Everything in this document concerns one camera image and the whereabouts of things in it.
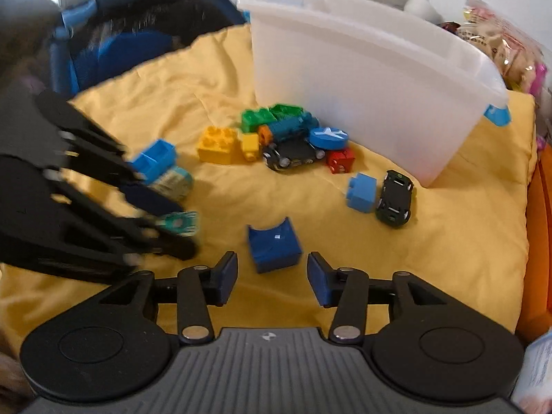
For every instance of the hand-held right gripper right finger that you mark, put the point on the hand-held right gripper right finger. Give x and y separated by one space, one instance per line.
317 280

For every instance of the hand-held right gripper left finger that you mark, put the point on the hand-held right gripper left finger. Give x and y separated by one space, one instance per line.
228 276

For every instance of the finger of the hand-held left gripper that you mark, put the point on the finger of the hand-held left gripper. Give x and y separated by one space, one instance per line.
151 196
172 248

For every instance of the cream dinosaur cube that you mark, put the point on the cream dinosaur cube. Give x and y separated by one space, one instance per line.
181 223

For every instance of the dark blue arch block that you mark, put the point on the dark blue arch block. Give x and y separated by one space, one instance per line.
274 250

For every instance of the red building block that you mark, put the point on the red building block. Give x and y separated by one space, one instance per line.
340 159

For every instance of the green building block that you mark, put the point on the green building block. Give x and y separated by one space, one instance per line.
256 120

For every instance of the white plastic storage bin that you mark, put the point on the white plastic storage bin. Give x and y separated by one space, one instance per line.
366 95

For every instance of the light blue four-stud block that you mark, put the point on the light blue four-stud block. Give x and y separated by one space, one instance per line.
153 157

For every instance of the yellow four-stud block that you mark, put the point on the yellow four-stud block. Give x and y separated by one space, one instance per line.
215 146

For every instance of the small light blue block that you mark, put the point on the small light blue block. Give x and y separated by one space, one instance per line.
361 194

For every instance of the small yellow block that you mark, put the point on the small yellow block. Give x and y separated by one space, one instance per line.
249 144

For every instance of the black toy car green stripe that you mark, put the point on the black toy car green stripe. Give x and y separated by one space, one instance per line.
394 198

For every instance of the yellow cloth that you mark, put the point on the yellow cloth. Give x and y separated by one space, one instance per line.
453 246

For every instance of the blue round airplane disc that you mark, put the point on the blue round airplane disc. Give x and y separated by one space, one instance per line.
327 137

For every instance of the dark blue bag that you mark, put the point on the dark blue bag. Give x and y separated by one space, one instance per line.
129 51

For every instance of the teal toy train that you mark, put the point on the teal toy train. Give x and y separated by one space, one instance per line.
289 128

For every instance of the orange box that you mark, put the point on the orange box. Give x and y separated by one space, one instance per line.
539 246

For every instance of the white packet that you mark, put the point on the white packet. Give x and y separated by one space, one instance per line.
537 375

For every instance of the white round object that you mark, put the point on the white round object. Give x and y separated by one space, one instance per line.
425 8

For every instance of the pink toy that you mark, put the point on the pink toy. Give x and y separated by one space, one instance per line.
539 80

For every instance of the snack bag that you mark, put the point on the snack bag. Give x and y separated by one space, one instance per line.
496 39

